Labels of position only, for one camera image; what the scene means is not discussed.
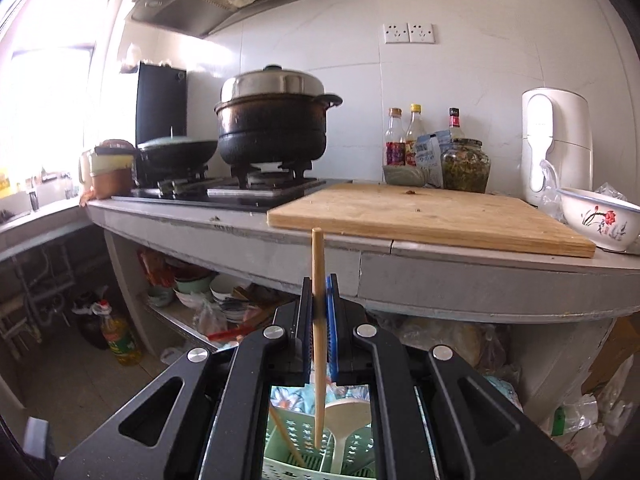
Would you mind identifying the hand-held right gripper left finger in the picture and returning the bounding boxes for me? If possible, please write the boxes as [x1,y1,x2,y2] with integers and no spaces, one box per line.
[55,275,313,480]

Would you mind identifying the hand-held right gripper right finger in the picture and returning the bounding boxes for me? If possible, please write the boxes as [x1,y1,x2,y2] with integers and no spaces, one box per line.
[326,274,583,480]

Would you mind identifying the wooden chopstick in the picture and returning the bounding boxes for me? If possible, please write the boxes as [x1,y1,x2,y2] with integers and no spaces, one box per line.
[268,404,307,467]
[311,227,326,450]

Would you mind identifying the white plastic spoon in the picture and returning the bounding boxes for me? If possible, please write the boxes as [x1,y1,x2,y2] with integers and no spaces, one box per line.
[320,398,373,475]

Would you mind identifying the green star-cut utensil holder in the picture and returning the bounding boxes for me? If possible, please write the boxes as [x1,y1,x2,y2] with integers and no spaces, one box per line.
[263,400,376,480]

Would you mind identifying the floral turquoise blanket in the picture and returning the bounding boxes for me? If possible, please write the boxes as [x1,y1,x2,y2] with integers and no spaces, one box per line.
[270,385,371,413]

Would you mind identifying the clear plastic bag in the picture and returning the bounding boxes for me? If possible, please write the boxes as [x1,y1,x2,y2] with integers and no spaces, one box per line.
[195,300,231,343]

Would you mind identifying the bag of flatbread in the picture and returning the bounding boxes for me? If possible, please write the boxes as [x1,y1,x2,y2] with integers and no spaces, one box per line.
[375,310,526,396]

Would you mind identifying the pile of bowls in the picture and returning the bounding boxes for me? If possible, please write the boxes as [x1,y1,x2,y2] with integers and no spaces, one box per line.
[147,255,281,341]

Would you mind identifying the grey concrete kitchen counter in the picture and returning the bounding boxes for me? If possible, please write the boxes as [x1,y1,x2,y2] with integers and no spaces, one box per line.
[85,180,640,323]

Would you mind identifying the metal shelf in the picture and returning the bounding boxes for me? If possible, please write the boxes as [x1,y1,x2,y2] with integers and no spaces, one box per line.
[142,295,236,353]

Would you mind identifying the wooden cutting board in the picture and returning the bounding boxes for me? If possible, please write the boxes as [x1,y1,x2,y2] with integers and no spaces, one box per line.
[267,182,597,259]

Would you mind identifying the black gas stove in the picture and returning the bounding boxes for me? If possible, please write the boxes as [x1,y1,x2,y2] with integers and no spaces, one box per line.
[112,162,351,211]

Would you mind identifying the small grey dish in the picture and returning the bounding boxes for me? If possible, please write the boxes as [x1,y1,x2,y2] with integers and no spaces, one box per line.
[382,165,428,187]

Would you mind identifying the cooking oil bottle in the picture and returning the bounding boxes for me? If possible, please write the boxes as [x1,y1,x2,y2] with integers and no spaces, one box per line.
[100,300,143,366]

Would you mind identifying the dark plastic jug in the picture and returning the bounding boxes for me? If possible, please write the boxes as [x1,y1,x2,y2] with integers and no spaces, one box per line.
[74,292,108,350]

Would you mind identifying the large black pot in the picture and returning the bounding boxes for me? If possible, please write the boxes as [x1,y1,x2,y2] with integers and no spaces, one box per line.
[215,94,343,166]

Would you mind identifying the glass jar of pickles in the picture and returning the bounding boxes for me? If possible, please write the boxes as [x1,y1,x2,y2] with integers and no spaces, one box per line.
[441,139,492,194]

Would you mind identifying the sauce bottle yellow cap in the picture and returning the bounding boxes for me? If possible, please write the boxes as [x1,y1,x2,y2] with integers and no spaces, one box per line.
[406,104,425,167]

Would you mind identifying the black wok with lid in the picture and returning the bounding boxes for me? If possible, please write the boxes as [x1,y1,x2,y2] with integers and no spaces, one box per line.
[137,127,218,171]

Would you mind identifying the brown and cream cooker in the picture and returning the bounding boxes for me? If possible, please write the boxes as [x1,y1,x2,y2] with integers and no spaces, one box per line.
[79,139,136,200]

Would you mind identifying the steel pot lid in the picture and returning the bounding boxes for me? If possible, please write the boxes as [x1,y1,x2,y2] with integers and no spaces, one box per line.
[221,64,326,103]

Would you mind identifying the crumpled clear bag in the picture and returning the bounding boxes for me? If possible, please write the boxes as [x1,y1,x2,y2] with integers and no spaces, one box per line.
[537,160,576,223]

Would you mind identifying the sink drain pipes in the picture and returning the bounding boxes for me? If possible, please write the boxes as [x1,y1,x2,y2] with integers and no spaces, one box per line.
[7,242,76,343]

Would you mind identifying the black splash panel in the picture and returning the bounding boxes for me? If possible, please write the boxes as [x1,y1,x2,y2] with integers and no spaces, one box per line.
[136,62,187,146]

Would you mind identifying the heap of plastic bags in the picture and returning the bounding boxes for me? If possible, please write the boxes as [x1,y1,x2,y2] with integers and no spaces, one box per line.
[550,360,640,468]

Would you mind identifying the cardboard box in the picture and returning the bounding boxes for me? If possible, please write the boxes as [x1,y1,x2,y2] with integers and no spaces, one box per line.
[582,317,640,396]

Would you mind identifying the white floral enamel bowl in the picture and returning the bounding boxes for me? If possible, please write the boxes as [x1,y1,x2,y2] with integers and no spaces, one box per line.
[556,187,640,253]

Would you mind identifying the white kitchen appliance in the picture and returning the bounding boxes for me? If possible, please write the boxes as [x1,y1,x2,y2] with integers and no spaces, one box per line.
[521,87,593,208]

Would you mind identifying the bright window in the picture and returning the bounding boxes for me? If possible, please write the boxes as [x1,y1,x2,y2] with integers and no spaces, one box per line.
[0,0,121,196]

